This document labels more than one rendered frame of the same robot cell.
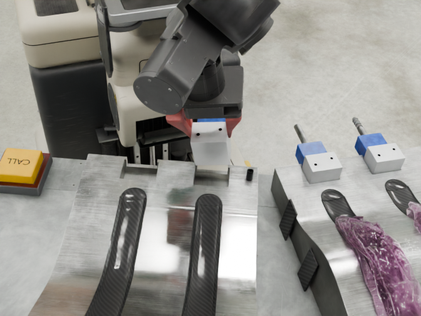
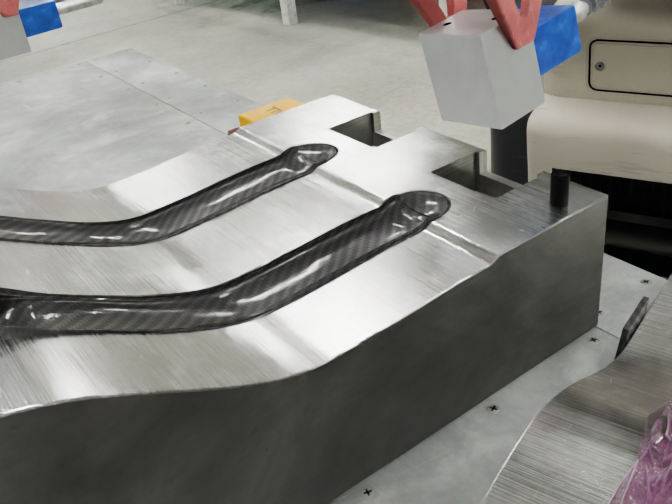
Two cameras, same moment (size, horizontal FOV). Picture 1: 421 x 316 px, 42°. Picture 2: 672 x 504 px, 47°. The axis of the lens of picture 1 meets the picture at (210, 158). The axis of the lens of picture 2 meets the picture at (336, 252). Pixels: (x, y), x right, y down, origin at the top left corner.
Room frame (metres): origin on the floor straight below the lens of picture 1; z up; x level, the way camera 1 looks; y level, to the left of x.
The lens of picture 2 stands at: (0.24, -0.29, 1.10)
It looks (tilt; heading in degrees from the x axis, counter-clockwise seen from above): 31 degrees down; 56
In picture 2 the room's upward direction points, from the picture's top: 7 degrees counter-clockwise
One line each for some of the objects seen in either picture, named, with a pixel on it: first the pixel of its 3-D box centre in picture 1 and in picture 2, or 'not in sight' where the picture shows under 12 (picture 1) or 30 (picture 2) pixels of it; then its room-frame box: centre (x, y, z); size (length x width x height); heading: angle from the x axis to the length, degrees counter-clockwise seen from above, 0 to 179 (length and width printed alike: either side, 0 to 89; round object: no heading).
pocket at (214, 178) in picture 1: (211, 182); (488, 199); (0.55, 0.00, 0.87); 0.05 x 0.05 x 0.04; 89
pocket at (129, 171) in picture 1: (140, 177); (378, 152); (0.55, 0.10, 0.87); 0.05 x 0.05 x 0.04; 89
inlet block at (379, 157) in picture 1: (369, 143); not in sight; (0.67, -0.27, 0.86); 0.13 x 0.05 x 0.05; 16
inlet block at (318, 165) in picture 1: (309, 152); not in sight; (0.64, -0.16, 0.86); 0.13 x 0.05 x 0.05; 16
